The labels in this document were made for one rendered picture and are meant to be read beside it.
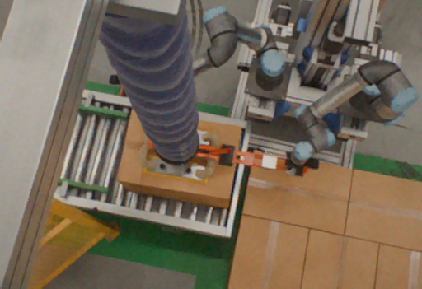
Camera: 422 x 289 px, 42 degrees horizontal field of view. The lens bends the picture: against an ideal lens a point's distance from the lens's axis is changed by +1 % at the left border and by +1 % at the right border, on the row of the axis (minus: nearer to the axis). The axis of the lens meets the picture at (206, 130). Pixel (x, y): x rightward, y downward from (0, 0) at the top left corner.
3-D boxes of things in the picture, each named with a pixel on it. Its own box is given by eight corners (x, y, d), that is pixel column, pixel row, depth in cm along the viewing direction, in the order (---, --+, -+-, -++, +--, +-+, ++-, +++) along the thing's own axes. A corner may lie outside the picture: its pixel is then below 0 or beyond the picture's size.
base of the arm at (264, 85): (258, 61, 290) (259, 53, 280) (285, 67, 289) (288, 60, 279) (251, 87, 286) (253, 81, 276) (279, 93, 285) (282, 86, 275)
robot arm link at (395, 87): (387, 92, 272) (402, 64, 219) (405, 118, 268) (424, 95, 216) (366, 105, 273) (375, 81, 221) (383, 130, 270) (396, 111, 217)
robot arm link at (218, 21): (264, 62, 281) (205, 44, 236) (254, 36, 285) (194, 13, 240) (283, 51, 275) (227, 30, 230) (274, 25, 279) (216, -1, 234)
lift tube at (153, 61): (134, 140, 221) (37, -21, 101) (147, 86, 227) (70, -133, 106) (192, 151, 220) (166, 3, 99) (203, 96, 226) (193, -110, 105)
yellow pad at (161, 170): (142, 174, 284) (141, 171, 279) (146, 155, 286) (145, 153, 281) (206, 184, 282) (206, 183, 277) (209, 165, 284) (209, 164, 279)
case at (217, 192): (128, 191, 322) (116, 179, 283) (142, 127, 332) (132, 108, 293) (227, 208, 318) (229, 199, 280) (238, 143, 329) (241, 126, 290)
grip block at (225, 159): (217, 164, 274) (217, 161, 269) (220, 146, 277) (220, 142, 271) (232, 167, 274) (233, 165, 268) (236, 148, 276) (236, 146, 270)
